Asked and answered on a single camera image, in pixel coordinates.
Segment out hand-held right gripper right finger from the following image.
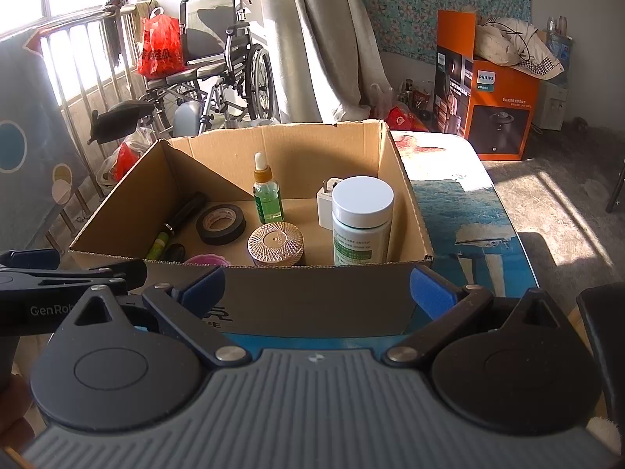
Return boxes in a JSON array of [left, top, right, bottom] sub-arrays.
[[383, 266, 562, 367]]

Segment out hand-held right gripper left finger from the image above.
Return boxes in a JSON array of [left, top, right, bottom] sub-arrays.
[[73, 266, 252, 367]]

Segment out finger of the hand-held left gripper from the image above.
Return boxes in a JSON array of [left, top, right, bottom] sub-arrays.
[[95, 258, 148, 300], [0, 248, 62, 269]]

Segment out pink object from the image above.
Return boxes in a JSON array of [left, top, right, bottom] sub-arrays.
[[184, 253, 230, 269]]

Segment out yellow-green highlighter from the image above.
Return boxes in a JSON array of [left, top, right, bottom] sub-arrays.
[[145, 229, 171, 261]]

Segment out black tape roll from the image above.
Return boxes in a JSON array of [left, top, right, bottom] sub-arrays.
[[196, 204, 247, 246]]

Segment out black cylindrical marker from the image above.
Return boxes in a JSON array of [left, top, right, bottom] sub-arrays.
[[163, 192, 208, 235]]

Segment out ribbed round jar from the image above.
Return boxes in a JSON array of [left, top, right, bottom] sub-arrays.
[[247, 222, 306, 267]]

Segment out white lidded bottle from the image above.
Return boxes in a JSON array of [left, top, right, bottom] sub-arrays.
[[332, 176, 395, 265]]

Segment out green dropper bottle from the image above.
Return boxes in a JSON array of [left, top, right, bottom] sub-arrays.
[[251, 152, 285, 226]]

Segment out white charger plug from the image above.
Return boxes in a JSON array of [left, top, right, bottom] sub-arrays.
[[315, 177, 343, 229]]

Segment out brown cardboard box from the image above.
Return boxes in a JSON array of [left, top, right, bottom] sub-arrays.
[[68, 120, 435, 338]]

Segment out person's left hand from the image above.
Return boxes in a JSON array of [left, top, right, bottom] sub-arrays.
[[0, 371, 37, 438]]

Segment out crumpled white plastic bag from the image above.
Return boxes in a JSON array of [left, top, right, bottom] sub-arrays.
[[98, 129, 157, 189]]

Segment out blue bedsheet with circles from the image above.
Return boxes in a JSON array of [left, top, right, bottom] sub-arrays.
[[0, 29, 96, 255]]

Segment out black wheelchair footrest pad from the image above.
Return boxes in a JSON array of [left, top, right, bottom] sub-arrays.
[[88, 100, 154, 146]]

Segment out grey wheelchair calf pad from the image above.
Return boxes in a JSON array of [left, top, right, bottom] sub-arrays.
[[173, 102, 203, 138]]

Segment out red printed bag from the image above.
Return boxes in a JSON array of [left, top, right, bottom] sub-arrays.
[[386, 105, 423, 132]]

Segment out orange appliance box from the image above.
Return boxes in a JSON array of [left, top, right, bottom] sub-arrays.
[[434, 9, 540, 162]]

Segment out clear plastic bag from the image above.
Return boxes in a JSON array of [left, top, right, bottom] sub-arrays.
[[371, 83, 396, 120]]

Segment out cluster of bottles and jars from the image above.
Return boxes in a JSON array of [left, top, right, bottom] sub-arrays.
[[398, 77, 436, 111]]

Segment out white water dispenser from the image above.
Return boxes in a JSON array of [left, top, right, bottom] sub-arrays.
[[532, 78, 570, 132]]

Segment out metal railing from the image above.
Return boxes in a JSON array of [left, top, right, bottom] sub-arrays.
[[0, 2, 162, 255]]

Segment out white pillow with checked cloth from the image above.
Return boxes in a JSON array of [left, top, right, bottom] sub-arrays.
[[473, 16, 563, 79]]

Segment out grey folding wheelchair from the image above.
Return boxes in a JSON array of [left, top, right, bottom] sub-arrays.
[[141, 0, 277, 138]]

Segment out blue water bottle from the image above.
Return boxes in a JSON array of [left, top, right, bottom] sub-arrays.
[[544, 29, 573, 74]]

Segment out beige curtain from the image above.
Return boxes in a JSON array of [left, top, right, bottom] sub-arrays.
[[259, 0, 386, 125]]

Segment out floral wall cloth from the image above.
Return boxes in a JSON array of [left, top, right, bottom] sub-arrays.
[[352, 0, 533, 66]]

